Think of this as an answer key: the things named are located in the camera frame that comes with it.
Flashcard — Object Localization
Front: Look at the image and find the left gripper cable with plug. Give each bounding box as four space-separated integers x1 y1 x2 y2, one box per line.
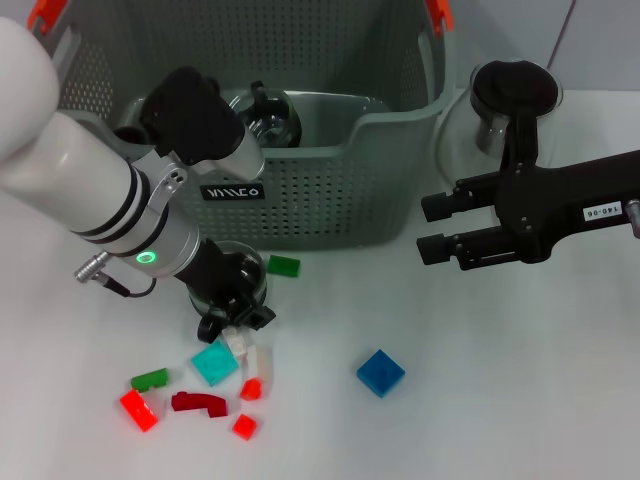
73 251 157 297

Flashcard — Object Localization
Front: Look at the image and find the clear translucent toy brick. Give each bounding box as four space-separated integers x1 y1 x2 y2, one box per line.
239 344 275 396

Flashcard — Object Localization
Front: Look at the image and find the long red flat brick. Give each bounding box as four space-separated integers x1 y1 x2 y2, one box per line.
119 389 160 434

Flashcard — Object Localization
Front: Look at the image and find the dark red arch brick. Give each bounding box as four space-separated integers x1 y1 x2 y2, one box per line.
171 391 229 419

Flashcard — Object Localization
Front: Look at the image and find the bright green toy brick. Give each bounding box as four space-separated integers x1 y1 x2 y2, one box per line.
267 254 303 278

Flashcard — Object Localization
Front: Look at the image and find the orange bin handle clip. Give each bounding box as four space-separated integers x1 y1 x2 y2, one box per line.
27 0 69 34
424 0 455 35

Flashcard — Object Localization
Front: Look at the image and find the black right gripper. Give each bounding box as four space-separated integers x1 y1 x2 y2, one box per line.
416 149 640 273

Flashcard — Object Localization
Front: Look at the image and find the right gripper cable with plug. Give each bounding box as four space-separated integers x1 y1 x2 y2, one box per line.
624 198 640 242

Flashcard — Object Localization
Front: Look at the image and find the white toy brick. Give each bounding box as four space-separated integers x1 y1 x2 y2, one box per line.
222 327 250 357

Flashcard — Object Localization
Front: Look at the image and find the grey perforated storage bin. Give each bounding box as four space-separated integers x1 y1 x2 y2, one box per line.
22 0 456 251

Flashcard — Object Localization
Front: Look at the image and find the blue square toy brick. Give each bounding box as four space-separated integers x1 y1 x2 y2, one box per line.
356 349 407 398

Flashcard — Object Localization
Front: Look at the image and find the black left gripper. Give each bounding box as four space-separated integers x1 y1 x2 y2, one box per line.
173 238 278 333

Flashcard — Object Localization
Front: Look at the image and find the teal square toy brick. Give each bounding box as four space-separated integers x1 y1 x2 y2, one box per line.
190 342 240 387

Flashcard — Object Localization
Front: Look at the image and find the small red square brick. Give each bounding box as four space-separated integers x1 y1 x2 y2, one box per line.
231 413 260 441

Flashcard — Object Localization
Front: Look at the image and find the gripper cable with plug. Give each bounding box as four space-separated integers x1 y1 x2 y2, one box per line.
624 198 640 242
73 251 157 297

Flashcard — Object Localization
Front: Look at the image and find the glass teacup black sleeve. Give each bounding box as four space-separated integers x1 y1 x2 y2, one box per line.
187 239 271 345
228 81 304 149

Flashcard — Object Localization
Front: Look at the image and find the dark green toy brick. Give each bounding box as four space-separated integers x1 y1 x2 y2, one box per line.
130 368 170 393

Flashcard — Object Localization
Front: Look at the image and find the glass pitcher black lid handle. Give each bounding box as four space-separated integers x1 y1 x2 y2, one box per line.
433 57 565 201

